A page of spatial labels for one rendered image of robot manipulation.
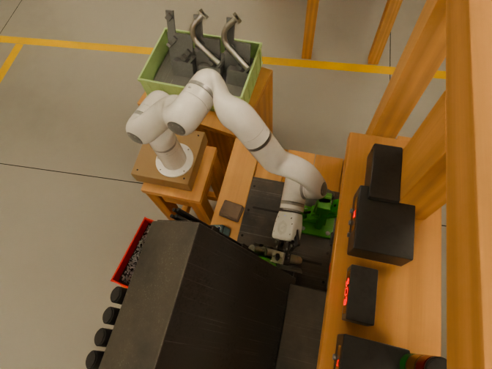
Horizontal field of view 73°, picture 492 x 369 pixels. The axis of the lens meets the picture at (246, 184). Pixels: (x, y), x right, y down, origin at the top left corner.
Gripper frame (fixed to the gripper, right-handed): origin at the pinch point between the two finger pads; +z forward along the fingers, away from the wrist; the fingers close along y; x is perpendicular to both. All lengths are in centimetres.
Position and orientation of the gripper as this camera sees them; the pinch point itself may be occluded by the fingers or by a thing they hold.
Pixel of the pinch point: (282, 255)
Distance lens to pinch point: 117.8
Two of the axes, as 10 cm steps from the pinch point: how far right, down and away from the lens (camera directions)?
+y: 5.8, 0.1, -8.2
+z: -2.0, 9.7, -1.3
